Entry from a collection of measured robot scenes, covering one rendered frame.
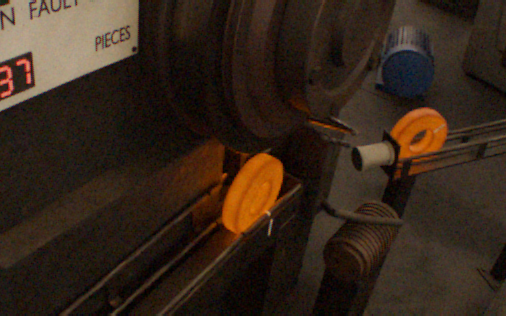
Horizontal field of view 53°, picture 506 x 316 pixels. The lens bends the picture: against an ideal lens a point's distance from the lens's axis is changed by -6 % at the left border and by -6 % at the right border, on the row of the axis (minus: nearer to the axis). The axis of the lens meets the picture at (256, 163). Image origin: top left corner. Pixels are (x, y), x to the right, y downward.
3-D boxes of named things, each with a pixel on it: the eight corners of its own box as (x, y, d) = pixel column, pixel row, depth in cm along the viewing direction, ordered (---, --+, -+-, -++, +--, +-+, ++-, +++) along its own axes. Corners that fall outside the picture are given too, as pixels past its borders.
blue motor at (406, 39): (371, 98, 299) (386, 42, 279) (378, 60, 344) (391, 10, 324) (424, 112, 294) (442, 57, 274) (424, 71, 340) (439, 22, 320)
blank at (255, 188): (221, 184, 92) (237, 193, 91) (271, 138, 102) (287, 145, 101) (221, 242, 103) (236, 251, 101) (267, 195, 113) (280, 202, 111)
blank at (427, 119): (399, 169, 140) (406, 176, 137) (379, 133, 129) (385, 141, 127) (446, 134, 138) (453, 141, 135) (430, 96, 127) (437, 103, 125)
